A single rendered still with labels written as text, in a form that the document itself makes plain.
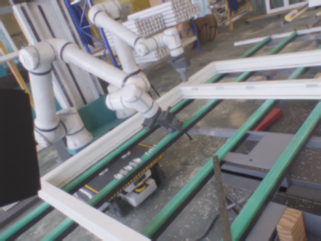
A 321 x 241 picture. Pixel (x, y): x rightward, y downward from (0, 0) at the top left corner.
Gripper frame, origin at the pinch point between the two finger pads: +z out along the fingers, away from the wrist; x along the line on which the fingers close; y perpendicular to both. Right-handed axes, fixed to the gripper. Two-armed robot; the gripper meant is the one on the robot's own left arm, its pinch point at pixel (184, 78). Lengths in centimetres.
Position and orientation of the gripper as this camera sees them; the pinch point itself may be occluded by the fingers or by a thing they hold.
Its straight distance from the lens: 191.1
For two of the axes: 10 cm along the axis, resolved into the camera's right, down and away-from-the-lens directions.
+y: 6.5, -4.9, 5.8
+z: 3.2, 8.7, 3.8
